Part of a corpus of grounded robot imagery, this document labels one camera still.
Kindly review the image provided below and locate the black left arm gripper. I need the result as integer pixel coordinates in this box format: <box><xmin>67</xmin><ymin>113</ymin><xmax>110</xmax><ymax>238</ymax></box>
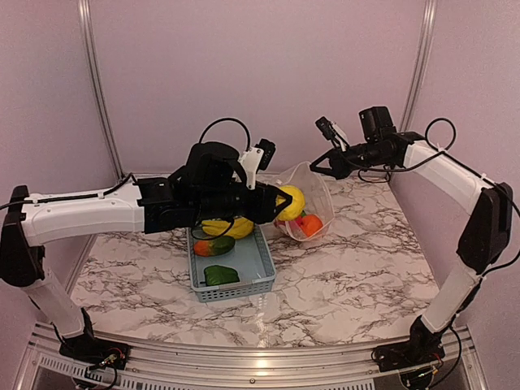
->
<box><xmin>194</xmin><ymin>178</ymin><xmax>293</xmax><ymax>223</ymax></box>

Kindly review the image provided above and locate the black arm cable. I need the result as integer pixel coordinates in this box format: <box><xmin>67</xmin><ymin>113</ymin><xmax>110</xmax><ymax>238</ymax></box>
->
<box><xmin>424</xmin><ymin>117</ymin><xmax>457</xmax><ymax>154</ymax></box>
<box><xmin>200</xmin><ymin>117</ymin><xmax>252</xmax><ymax>151</ymax></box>

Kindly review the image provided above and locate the red toy apple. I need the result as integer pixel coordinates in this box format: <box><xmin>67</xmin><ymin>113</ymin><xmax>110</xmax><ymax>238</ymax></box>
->
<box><xmin>293</xmin><ymin>215</ymin><xmax>310</xmax><ymax>237</ymax></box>

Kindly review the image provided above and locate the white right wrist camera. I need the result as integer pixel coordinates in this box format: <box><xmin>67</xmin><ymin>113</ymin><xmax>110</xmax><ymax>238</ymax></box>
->
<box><xmin>314</xmin><ymin>116</ymin><xmax>349</xmax><ymax>152</ymax></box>

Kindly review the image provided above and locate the green toy bell pepper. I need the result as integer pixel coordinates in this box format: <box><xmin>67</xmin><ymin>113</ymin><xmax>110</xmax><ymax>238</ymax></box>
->
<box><xmin>203</xmin><ymin>265</ymin><xmax>240</xmax><ymax>287</ymax></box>

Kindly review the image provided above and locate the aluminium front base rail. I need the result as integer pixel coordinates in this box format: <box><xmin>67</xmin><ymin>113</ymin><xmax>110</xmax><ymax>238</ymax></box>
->
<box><xmin>12</xmin><ymin>323</ymin><xmax>489</xmax><ymax>389</ymax></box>

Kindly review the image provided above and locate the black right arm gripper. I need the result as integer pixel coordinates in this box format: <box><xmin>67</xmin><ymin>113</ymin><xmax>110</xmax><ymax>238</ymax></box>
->
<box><xmin>310</xmin><ymin>141</ymin><xmax>390</xmax><ymax>180</ymax></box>

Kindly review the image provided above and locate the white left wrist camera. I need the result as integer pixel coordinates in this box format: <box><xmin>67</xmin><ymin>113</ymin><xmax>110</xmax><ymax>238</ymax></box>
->
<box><xmin>236</xmin><ymin>138</ymin><xmax>276</xmax><ymax>190</ymax></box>

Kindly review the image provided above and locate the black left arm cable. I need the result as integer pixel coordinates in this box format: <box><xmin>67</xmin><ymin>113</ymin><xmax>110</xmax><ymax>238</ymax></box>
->
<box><xmin>200</xmin><ymin>117</ymin><xmax>252</xmax><ymax>151</ymax></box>

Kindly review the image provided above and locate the yellow toy banana bunch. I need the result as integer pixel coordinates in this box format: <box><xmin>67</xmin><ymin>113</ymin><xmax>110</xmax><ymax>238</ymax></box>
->
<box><xmin>202</xmin><ymin>217</ymin><xmax>254</xmax><ymax>240</ymax></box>

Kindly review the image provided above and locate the clear zip top bag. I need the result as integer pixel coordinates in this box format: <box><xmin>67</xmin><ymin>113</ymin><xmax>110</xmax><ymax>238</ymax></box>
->
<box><xmin>269</xmin><ymin>162</ymin><xmax>335</xmax><ymax>242</ymax></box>

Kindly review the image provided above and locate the aluminium left frame post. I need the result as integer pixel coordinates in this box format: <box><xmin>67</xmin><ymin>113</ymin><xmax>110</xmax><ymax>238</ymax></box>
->
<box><xmin>78</xmin><ymin>0</ymin><xmax>124</xmax><ymax>179</ymax></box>

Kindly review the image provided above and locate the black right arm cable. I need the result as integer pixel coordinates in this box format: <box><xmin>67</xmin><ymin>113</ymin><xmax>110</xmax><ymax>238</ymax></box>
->
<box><xmin>424</xmin><ymin>117</ymin><xmax>457</xmax><ymax>154</ymax></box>

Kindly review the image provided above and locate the green orange toy mango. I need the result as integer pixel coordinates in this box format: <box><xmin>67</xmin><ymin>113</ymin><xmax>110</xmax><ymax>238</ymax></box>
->
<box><xmin>193</xmin><ymin>236</ymin><xmax>236</xmax><ymax>257</ymax></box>

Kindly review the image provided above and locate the aluminium right frame post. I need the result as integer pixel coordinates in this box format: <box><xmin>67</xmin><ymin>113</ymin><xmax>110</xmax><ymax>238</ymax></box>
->
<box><xmin>399</xmin><ymin>0</ymin><xmax>438</xmax><ymax>132</ymax></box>

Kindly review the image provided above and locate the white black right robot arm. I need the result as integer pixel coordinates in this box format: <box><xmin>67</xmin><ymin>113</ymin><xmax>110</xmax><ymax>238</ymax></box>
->
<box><xmin>273</xmin><ymin>109</ymin><xmax>519</xmax><ymax>378</ymax></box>

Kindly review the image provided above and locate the aluminium frame post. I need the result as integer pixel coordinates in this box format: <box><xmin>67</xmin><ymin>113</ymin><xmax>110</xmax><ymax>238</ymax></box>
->
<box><xmin>78</xmin><ymin>0</ymin><xmax>124</xmax><ymax>179</ymax></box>
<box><xmin>399</xmin><ymin>0</ymin><xmax>438</xmax><ymax>132</ymax></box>

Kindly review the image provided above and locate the orange toy orange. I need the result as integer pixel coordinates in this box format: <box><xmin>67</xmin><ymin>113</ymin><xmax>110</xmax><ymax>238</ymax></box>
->
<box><xmin>306</xmin><ymin>214</ymin><xmax>323</xmax><ymax>237</ymax></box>

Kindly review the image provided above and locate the light blue perforated basket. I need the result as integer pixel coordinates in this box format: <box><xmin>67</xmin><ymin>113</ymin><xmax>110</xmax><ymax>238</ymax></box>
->
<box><xmin>187</xmin><ymin>226</ymin><xmax>276</xmax><ymax>303</ymax></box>

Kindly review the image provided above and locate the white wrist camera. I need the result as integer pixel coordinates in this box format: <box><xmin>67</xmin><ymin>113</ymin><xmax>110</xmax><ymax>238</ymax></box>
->
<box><xmin>314</xmin><ymin>116</ymin><xmax>349</xmax><ymax>152</ymax></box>
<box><xmin>236</xmin><ymin>138</ymin><xmax>276</xmax><ymax>190</ymax></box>

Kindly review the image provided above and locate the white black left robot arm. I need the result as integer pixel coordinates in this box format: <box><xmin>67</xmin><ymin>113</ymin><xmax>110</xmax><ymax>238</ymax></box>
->
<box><xmin>1</xmin><ymin>141</ymin><xmax>292</xmax><ymax>362</ymax></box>

